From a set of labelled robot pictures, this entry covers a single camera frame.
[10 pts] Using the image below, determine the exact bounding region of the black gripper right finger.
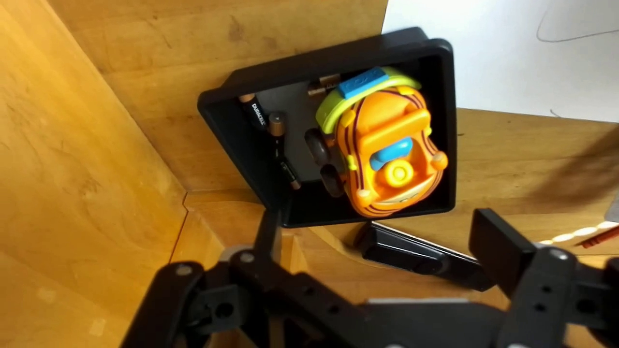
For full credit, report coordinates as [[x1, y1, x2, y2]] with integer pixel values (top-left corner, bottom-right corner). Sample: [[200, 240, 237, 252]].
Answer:
[[467, 209, 537, 296]]

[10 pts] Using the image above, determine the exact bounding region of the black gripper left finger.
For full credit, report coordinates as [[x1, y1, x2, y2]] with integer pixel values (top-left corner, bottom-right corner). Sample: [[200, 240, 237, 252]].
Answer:
[[252, 209, 280, 258]]

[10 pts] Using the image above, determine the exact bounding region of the black plastic tray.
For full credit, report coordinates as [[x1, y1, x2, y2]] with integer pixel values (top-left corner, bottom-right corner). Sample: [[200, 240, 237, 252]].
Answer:
[[196, 28, 456, 227]]

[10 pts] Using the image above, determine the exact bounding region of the orange toy car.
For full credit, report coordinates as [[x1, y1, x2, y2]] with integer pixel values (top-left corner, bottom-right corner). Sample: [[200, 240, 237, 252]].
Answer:
[[303, 66, 448, 219]]

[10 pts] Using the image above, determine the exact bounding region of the red pencil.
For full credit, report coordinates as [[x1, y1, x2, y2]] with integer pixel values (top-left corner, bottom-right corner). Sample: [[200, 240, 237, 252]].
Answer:
[[576, 227, 619, 248]]

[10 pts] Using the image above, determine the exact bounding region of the black battery with copper top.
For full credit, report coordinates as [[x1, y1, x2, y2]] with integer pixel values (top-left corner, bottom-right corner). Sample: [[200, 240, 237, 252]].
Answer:
[[237, 93, 268, 130]]

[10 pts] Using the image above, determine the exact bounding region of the wooden roll-top desk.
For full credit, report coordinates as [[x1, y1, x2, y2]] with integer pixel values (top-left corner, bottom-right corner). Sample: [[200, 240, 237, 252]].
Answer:
[[0, 0, 616, 348]]

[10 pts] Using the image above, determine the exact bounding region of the white paper sheet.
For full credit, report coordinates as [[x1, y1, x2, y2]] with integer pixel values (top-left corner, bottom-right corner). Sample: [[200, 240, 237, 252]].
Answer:
[[382, 0, 619, 122]]

